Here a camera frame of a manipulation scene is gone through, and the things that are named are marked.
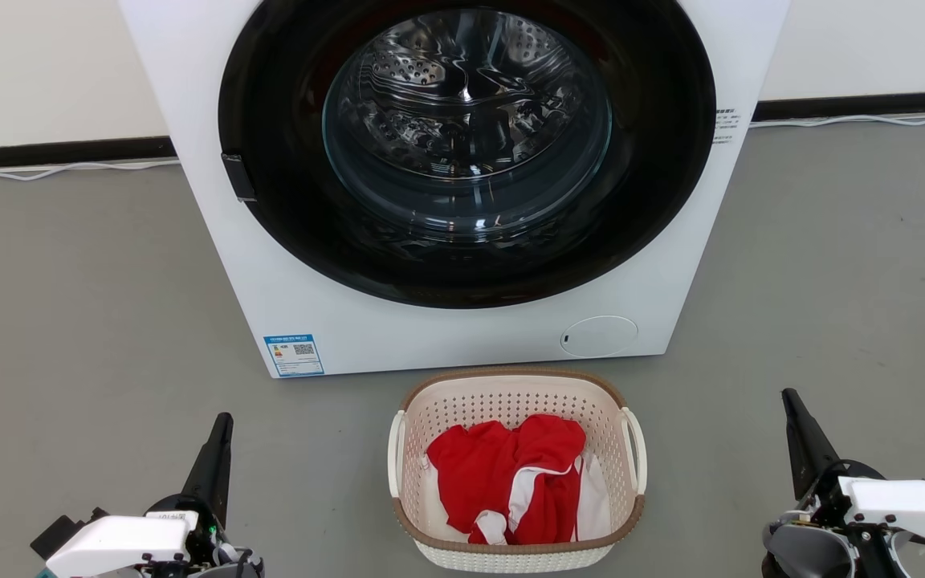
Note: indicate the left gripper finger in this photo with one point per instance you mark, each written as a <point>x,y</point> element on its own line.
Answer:
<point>212,470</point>

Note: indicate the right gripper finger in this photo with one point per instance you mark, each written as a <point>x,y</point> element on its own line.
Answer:
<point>806,449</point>

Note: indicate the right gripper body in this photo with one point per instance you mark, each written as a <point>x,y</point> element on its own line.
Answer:
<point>904,506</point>

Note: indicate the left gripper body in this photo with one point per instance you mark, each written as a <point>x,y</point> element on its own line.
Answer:
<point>121,542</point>

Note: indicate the cream perforated laundry basket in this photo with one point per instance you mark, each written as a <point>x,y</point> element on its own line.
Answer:
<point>511,393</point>

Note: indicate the blue energy label sticker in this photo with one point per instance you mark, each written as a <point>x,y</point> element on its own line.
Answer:
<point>294,355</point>

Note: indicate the round white filter cover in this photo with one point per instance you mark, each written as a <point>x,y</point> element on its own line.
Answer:
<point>599,336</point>

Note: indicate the red garment with white stripe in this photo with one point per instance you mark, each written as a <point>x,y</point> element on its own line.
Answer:
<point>478,474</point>

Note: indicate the white front-load washing machine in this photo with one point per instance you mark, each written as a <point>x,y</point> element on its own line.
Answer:
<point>462,337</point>

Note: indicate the black round washer door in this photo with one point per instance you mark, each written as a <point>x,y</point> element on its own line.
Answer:
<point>286,160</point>

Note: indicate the small grey text label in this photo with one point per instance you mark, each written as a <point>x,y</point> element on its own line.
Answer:
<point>725,126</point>

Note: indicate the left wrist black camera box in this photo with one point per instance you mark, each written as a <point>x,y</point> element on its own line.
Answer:
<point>57,534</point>

